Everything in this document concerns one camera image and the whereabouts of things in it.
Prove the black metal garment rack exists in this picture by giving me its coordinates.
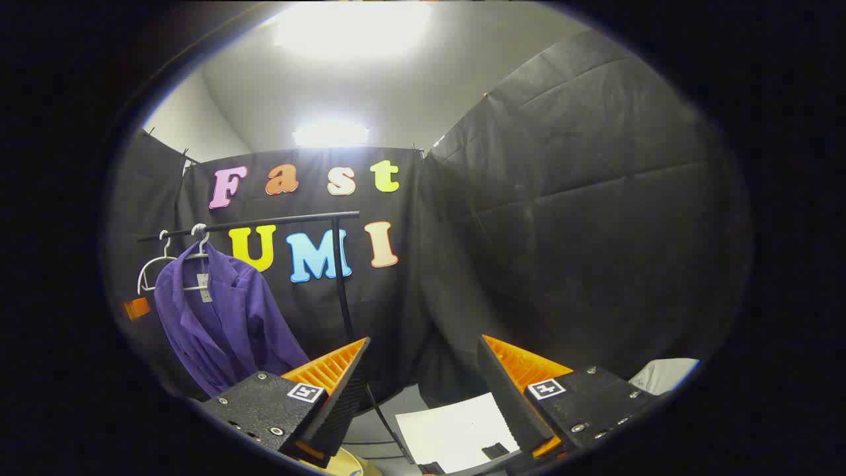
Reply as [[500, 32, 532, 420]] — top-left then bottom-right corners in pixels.
[[137, 211, 417, 467]]

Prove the white cloth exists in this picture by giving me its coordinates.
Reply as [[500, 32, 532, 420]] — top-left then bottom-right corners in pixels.
[[627, 358, 701, 397]]

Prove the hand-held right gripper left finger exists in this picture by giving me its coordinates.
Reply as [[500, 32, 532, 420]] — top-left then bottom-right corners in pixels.
[[198, 337, 371, 469]]

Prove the cream rimmed laundry hamper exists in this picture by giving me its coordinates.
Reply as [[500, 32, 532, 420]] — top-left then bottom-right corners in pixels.
[[327, 448, 385, 476]]

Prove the purple knit garment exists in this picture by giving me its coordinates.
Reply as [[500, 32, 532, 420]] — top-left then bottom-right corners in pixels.
[[153, 241, 312, 398]]

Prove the white cabinet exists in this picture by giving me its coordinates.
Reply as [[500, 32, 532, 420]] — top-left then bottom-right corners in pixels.
[[395, 393, 524, 475]]

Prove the large ceiling light panel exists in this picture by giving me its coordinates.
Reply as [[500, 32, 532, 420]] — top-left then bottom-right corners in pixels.
[[274, 2, 434, 61]]

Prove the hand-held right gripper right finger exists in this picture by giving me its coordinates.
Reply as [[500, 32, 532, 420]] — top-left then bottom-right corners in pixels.
[[477, 335, 666, 462]]

